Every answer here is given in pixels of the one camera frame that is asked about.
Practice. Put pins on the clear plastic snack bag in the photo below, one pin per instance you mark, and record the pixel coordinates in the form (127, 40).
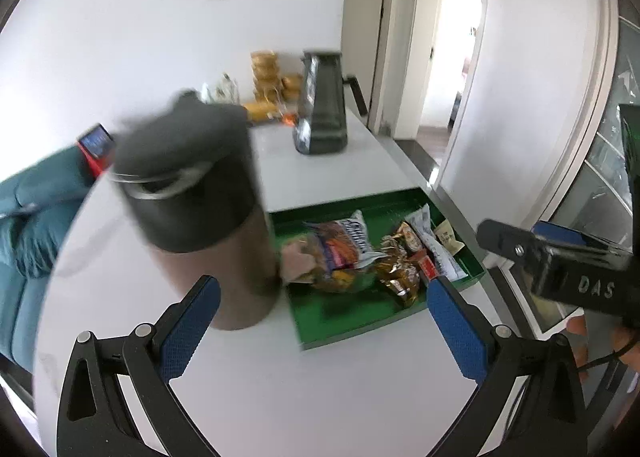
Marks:
(340, 249)

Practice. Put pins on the white bag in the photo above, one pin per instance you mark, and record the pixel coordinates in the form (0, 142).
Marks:
(225, 88)

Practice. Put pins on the red device with screen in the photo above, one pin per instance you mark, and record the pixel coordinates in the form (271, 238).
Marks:
(96, 149)

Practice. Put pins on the teal sofa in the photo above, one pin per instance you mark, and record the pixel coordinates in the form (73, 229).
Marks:
(30, 237)

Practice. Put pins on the pale pink snack packet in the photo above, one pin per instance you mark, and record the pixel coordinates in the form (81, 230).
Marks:
(296, 261)

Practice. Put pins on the small beige snack packet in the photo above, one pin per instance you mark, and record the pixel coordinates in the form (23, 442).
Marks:
(446, 237)

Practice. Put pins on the yellow packet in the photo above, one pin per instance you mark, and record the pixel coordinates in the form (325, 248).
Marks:
(260, 112)

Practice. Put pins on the wooden door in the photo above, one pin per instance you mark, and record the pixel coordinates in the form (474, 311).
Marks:
(367, 22)

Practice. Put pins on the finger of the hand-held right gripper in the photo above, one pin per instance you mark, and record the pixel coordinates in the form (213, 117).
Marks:
(505, 242)
(570, 234)

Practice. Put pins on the amber glass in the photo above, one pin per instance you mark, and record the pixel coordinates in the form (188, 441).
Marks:
(287, 119)

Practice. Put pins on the green tray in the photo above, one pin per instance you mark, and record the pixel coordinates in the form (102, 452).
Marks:
(350, 317)

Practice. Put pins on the person's right hand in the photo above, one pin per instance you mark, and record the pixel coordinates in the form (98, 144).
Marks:
(577, 337)

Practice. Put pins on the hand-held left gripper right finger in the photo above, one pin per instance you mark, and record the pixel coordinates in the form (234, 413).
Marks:
(457, 332)

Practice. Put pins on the stack of gold bowls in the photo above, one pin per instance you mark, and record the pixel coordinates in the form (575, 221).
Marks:
(267, 77)

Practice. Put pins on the white silver snack packet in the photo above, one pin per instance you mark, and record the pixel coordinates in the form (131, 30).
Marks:
(435, 247)

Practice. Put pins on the brown canister with dark lid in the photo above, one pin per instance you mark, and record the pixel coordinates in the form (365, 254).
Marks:
(200, 197)

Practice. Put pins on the brown gold snack packet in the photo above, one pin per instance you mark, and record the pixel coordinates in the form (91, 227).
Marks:
(400, 269)

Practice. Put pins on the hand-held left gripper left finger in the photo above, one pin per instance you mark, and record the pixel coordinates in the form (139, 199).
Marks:
(190, 332)

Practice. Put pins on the dark glass pitcher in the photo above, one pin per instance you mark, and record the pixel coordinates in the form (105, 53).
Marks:
(325, 107)

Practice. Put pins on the small red snack packet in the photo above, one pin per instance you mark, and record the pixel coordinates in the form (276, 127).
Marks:
(426, 268)

